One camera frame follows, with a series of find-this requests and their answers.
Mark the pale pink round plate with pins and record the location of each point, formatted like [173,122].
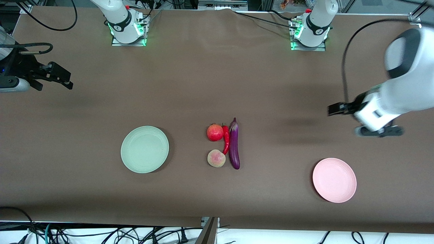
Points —
[334,180]

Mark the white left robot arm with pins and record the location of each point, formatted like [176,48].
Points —
[407,88]

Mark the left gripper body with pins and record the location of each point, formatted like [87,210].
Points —
[356,101]

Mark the aluminium frame profile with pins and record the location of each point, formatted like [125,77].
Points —
[418,15]

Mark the red chili pepper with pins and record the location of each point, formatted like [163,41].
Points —
[226,137]

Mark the yellow pink peach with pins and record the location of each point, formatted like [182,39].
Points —
[216,158]

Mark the small orange object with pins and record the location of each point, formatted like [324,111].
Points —
[286,4]

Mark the red pomegranate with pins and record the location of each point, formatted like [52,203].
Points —
[215,133]

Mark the grey table leg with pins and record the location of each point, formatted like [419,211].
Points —
[207,234]

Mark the long purple eggplant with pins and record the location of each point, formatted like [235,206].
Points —
[234,145]

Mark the pale green round plate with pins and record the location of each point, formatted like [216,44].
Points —
[144,149]

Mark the grey power strip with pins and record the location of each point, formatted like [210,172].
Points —
[222,4]

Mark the brown table cover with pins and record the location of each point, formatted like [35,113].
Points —
[237,84]

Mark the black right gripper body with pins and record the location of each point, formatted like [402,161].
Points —
[23,68]

